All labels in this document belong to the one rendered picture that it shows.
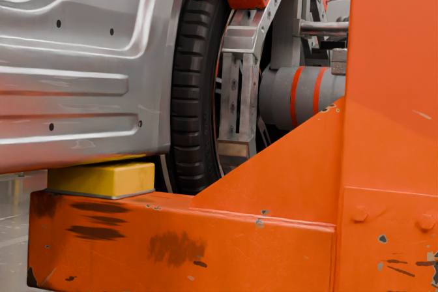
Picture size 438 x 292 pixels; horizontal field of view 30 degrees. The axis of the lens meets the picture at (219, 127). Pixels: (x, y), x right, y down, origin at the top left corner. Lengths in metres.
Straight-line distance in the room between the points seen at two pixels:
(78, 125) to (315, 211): 0.36
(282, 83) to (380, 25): 0.62
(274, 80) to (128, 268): 0.61
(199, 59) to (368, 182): 0.51
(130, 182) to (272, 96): 0.49
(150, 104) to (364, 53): 0.41
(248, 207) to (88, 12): 0.38
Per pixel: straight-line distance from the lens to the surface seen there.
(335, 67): 1.55
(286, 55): 1.76
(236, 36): 1.54
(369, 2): 1.14
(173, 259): 1.26
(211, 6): 1.56
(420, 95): 1.11
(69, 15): 1.21
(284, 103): 1.71
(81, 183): 1.34
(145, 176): 1.39
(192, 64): 1.52
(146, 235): 1.27
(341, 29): 1.71
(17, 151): 1.09
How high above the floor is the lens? 0.87
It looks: 3 degrees down
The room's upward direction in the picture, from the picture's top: 3 degrees clockwise
